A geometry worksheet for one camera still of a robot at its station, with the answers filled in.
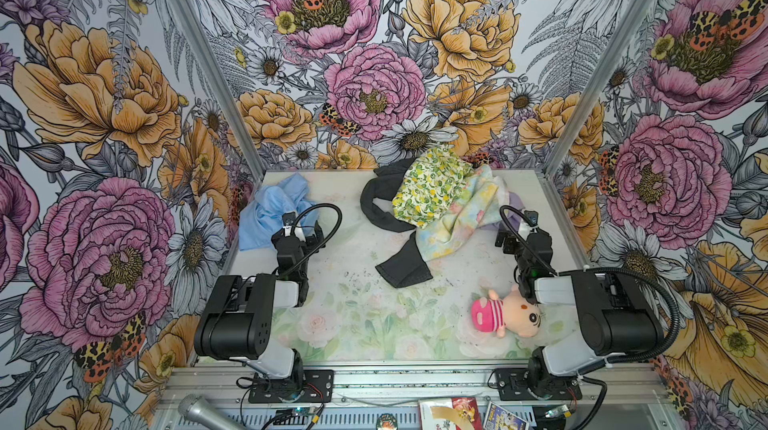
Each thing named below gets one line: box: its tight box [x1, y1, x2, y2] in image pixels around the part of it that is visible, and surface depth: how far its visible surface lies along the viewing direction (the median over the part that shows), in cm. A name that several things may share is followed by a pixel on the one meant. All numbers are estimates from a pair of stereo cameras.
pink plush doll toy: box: [471, 285, 541, 338], surface depth 81 cm
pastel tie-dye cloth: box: [416, 165, 509, 261], surface depth 100 cm
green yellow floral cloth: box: [392, 145, 473, 228], surface depth 107 cm
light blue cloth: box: [238, 173, 320, 251], surface depth 101 cm
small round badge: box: [376, 413, 399, 430], surface depth 71 cm
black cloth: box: [376, 232, 433, 288], surface depth 96 cm
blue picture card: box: [483, 401, 529, 430], surface depth 70 cm
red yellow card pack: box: [418, 397, 483, 430], surface depth 69 cm
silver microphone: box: [178, 393, 250, 430], surface depth 70 cm
